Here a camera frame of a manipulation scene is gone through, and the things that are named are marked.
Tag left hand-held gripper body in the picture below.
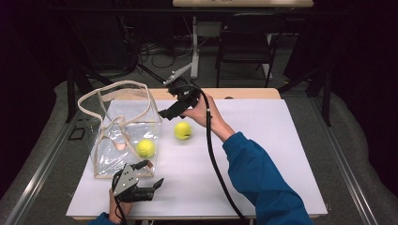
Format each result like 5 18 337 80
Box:
111 163 156 203

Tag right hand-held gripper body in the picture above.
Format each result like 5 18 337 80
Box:
163 63 201 111

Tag yellow tennis ball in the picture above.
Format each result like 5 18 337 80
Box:
174 121 192 141
136 139 157 159

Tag clear tote bag beige trim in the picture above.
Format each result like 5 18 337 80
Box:
77 80 163 180

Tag person's right hand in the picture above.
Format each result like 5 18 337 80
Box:
181 93 229 135

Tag person's left hand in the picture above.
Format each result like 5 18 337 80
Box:
108 189 134 224

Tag black folding chair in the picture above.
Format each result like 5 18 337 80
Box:
215 12 287 89

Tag white table cover sheet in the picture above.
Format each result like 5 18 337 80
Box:
66 98 329 218

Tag light desk with white legs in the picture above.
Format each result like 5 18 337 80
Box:
172 0 314 81

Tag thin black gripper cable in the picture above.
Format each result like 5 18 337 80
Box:
111 170 129 225

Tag black floor cables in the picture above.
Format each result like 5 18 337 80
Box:
137 38 195 70

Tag thick black gripper cable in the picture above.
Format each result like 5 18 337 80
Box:
168 83 248 221

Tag aluminium floor rail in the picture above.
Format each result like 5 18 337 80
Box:
313 95 378 225
4 116 84 225

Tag black metal stand frame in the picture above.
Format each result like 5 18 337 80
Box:
277 60 333 128
64 59 106 124

